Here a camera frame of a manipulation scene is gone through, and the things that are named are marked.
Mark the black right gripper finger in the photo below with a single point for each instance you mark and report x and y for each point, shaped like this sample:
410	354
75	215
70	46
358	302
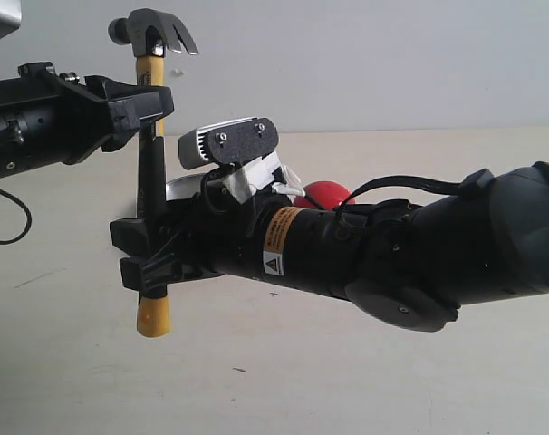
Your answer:
139	237
145	275

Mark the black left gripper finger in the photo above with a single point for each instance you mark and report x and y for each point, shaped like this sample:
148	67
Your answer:
116	136
128	107

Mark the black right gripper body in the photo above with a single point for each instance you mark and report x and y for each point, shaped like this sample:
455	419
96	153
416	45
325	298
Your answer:
209	234

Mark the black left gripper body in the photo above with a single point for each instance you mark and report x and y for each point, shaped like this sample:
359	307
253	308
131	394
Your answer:
60	120

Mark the yellow black claw hammer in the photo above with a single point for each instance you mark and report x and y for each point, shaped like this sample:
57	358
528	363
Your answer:
151	34

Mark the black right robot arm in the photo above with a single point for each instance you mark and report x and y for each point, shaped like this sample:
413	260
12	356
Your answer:
486	239

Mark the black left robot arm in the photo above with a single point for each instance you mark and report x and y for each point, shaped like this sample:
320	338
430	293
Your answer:
9	89

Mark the red dome push button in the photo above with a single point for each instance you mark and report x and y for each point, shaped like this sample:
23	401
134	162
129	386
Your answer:
323	195

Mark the round steel plate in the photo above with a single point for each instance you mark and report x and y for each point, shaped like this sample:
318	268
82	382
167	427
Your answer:
184	187

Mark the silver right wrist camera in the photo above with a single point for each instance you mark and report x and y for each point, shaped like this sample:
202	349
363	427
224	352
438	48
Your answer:
227	142

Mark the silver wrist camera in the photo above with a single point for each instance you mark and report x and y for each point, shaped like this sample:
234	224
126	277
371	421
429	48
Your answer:
227	142
10	17

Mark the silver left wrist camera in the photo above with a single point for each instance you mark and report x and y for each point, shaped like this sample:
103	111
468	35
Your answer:
10	17

